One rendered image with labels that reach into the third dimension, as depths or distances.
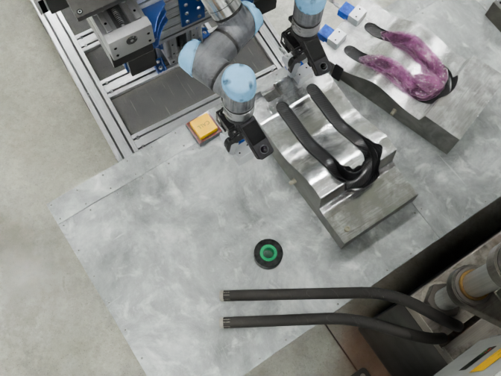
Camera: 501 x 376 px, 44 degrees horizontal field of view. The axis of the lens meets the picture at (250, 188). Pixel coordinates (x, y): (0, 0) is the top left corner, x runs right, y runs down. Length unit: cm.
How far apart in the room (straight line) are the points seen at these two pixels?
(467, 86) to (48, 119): 178
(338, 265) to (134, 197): 61
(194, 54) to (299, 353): 144
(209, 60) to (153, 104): 120
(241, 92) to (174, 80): 129
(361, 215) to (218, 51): 63
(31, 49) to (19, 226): 84
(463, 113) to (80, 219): 113
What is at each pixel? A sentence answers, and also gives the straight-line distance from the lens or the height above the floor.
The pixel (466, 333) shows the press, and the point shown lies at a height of 79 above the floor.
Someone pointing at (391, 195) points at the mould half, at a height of 86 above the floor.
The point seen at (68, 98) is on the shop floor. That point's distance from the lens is 289.
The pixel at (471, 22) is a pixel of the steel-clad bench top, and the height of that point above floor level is 80.
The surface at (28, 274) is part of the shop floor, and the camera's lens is 266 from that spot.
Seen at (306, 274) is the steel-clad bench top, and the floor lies 80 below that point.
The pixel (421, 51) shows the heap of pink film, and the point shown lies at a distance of 194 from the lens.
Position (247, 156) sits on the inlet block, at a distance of 166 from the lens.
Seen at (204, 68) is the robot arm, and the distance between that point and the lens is 139.
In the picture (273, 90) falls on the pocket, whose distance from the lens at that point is 184.
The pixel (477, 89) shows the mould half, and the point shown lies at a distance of 192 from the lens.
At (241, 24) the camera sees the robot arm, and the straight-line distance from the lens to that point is 145.
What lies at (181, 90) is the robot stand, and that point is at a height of 21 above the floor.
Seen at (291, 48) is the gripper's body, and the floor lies 103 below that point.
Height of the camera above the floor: 248
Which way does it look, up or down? 70 degrees down
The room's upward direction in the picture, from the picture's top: 5 degrees clockwise
